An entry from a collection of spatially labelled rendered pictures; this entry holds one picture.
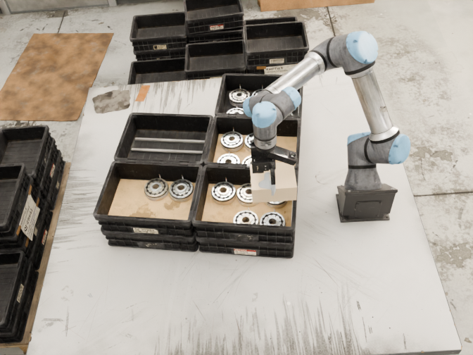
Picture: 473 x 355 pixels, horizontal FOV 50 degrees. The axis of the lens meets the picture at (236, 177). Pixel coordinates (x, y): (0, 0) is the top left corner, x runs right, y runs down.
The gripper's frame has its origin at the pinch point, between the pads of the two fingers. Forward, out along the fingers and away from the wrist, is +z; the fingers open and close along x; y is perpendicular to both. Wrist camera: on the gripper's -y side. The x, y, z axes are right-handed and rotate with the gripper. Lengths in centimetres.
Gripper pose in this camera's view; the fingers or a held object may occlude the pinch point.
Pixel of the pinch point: (272, 179)
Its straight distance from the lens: 182.8
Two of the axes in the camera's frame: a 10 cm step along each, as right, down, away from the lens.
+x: 0.3, 7.7, -6.3
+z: 0.8, 6.3, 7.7
